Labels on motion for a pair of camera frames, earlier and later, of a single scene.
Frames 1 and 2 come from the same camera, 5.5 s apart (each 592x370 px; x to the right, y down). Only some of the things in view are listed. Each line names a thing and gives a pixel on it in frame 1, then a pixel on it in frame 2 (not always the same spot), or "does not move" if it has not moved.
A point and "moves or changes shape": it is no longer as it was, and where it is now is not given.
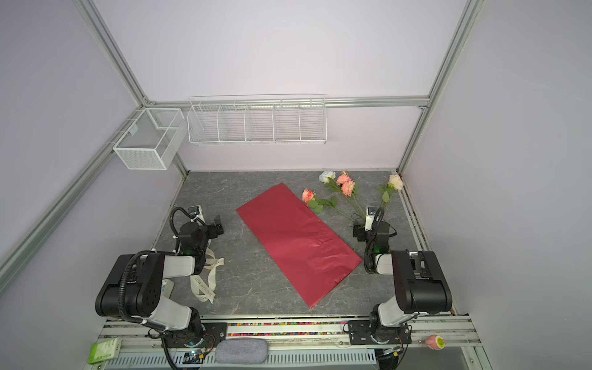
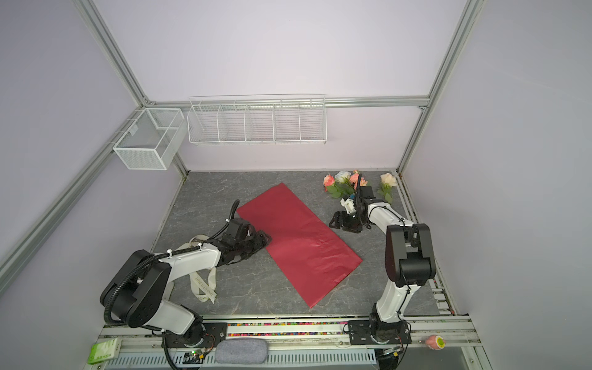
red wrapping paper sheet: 313,256 does not move
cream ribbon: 205,294 does not move
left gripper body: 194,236 -> 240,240
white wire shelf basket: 257,119 does not move
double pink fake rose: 350,189 -> 354,179
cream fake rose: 395,183 moves or changes shape
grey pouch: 241,351 does not move
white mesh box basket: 150,140 does not move
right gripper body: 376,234 -> 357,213
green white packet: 105,351 does not move
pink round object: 435,342 does not move
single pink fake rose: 317,204 -> 331,186
